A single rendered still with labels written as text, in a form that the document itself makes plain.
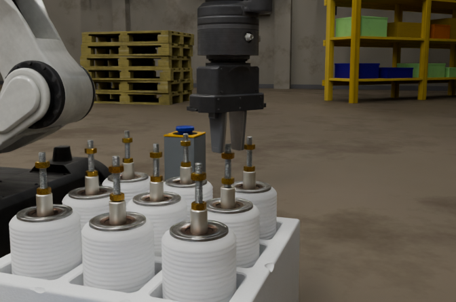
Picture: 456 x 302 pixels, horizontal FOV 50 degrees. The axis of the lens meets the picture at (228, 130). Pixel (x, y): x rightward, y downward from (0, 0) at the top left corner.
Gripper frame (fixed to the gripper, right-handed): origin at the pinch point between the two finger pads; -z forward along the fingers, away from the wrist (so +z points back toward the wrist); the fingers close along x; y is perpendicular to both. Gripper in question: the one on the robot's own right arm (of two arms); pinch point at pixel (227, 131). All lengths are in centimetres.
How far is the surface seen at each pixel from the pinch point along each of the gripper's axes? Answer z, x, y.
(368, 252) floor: -37, -55, -13
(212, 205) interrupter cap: -11.2, 2.1, -1.0
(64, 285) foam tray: -18.6, 23.7, -4.3
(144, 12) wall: 114, -471, -853
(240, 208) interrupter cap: -11.1, -0.2, 2.7
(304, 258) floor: -37, -40, -21
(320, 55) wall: 25, -675, -557
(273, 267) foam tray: -19.1, -2.2, 7.8
